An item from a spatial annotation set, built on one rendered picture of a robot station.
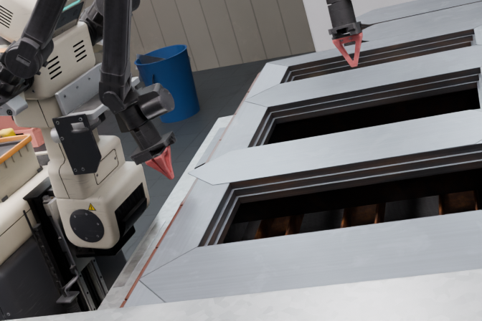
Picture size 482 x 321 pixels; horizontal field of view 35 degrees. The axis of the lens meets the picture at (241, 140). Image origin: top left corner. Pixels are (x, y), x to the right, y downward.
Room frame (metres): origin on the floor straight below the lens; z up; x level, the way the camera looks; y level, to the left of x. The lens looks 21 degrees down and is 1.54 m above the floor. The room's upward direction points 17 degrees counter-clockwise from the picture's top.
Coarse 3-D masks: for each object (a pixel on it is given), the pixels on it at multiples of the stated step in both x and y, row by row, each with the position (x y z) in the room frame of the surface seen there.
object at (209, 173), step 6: (222, 156) 1.72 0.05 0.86; (228, 156) 1.71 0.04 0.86; (210, 162) 1.71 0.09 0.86; (216, 162) 1.70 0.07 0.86; (222, 162) 1.68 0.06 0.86; (204, 168) 1.68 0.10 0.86; (210, 168) 1.67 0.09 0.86; (216, 168) 1.66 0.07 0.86; (198, 174) 1.66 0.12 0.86; (204, 174) 1.64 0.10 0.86; (210, 174) 1.63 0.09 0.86; (216, 174) 1.62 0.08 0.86; (204, 180) 1.61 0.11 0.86; (210, 180) 1.60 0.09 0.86
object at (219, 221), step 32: (320, 64) 2.26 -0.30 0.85; (352, 96) 1.90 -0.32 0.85; (384, 96) 1.86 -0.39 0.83; (416, 96) 1.83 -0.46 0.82; (480, 96) 1.69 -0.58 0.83; (384, 160) 1.44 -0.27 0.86; (416, 160) 1.42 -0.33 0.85; (448, 160) 1.39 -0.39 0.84; (480, 160) 1.37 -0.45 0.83; (256, 192) 1.53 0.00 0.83; (288, 192) 1.50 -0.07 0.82; (224, 224) 1.43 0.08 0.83
